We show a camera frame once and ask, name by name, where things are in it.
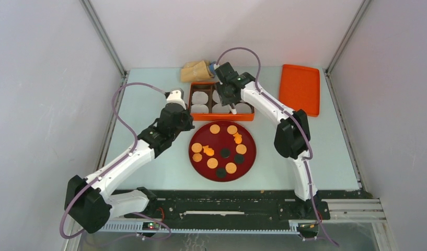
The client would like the orange box lid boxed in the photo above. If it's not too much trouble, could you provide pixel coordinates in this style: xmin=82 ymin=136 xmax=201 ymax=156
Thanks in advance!
xmin=279 ymin=64 xmax=320 ymax=117

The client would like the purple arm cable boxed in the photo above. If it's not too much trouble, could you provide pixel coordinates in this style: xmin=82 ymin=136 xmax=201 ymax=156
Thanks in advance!
xmin=215 ymin=47 xmax=340 ymax=247
xmin=59 ymin=82 xmax=169 ymax=239

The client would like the dark chocolate round cookie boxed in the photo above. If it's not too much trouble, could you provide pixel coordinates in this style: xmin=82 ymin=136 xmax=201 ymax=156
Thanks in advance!
xmin=234 ymin=154 xmax=245 ymax=164
xmin=215 ymin=168 xmax=227 ymax=179
xmin=220 ymin=148 xmax=230 ymax=158

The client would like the orange cookie box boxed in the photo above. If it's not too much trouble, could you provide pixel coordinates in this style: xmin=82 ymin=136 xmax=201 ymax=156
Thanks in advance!
xmin=189 ymin=82 xmax=255 ymax=122

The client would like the round tan cookie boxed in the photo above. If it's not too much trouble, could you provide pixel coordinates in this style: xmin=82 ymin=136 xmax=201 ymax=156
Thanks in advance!
xmin=236 ymin=144 xmax=247 ymax=155
xmin=191 ymin=143 xmax=203 ymax=153
xmin=206 ymin=158 xmax=218 ymax=169
xmin=209 ymin=124 xmax=221 ymax=134
xmin=225 ymin=163 xmax=237 ymax=174
xmin=227 ymin=125 xmax=238 ymax=135

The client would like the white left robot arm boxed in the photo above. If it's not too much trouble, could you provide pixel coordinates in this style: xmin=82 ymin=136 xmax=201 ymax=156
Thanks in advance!
xmin=60 ymin=101 xmax=194 ymax=233

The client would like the dark red round plate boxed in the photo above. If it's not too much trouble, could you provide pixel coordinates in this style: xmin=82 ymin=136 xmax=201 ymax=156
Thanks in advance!
xmin=188 ymin=120 xmax=257 ymax=182

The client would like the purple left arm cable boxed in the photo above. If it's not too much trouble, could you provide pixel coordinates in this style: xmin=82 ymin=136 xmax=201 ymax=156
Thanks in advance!
xmin=59 ymin=82 xmax=169 ymax=239

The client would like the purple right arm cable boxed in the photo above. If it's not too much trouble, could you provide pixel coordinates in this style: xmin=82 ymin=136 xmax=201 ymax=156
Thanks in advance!
xmin=215 ymin=47 xmax=340 ymax=247

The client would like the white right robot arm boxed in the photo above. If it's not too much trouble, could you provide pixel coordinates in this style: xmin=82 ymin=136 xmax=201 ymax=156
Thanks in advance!
xmin=212 ymin=62 xmax=317 ymax=219

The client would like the white paper cupcake liner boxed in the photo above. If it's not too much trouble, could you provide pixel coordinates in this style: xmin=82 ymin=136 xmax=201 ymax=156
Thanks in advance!
xmin=212 ymin=90 xmax=221 ymax=104
xmin=236 ymin=102 xmax=252 ymax=114
xmin=191 ymin=104 xmax=209 ymax=113
xmin=212 ymin=104 xmax=230 ymax=114
xmin=191 ymin=91 xmax=209 ymax=105

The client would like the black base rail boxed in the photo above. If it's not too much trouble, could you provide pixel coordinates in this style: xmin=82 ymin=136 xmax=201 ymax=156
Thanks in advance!
xmin=142 ymin=190 xmax=330 ymax=231

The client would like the orange fish shaped cookie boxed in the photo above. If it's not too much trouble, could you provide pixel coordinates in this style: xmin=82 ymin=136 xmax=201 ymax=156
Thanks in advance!
xmin=202 ymin=145 xmax=215 ymax=156
xmin=233 ymin=132 xmax=243 ymax=145

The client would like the beige cloth bag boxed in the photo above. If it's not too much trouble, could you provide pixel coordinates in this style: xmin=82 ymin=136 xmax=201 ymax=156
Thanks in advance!
xmin=180 ymin=60 xmax=216 ymax=83

